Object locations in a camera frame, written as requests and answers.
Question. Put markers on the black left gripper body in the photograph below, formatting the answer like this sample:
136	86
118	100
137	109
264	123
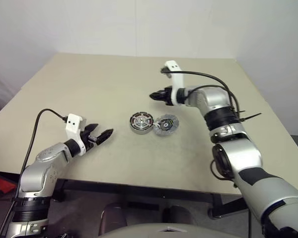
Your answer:
88	142

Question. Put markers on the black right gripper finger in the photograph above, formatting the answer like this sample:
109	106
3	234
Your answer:
160	93
159	98

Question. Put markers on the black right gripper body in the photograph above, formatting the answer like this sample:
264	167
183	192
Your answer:
168	96

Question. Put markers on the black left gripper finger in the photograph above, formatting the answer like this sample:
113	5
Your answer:
92	128
104	136

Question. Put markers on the black rotor silver spokes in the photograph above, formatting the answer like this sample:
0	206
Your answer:
141	122

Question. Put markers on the grey motor cover circuit board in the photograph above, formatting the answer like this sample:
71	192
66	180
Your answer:
172	126

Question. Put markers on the grey motor housing copper windings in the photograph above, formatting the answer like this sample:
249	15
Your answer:
140	133

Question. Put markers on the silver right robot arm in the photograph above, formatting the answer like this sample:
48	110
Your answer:
238	153

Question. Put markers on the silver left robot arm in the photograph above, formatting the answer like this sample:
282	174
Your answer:
37	173

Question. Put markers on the dark rounded shape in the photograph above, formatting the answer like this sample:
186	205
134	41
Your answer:
113	218

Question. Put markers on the black zip tie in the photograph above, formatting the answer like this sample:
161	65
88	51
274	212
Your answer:
250	117

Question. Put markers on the red fabric item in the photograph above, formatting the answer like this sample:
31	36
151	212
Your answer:
6	184

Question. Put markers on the grey robot torso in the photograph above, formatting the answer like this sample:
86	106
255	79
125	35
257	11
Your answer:
169	231

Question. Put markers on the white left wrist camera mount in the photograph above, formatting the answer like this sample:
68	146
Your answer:
73	122

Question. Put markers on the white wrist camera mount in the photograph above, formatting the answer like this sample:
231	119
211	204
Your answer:
175	77
73	122

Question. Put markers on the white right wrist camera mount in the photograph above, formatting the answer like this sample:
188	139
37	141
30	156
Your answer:
175	77

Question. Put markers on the black table frame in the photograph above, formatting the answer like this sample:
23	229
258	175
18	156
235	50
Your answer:
60	191

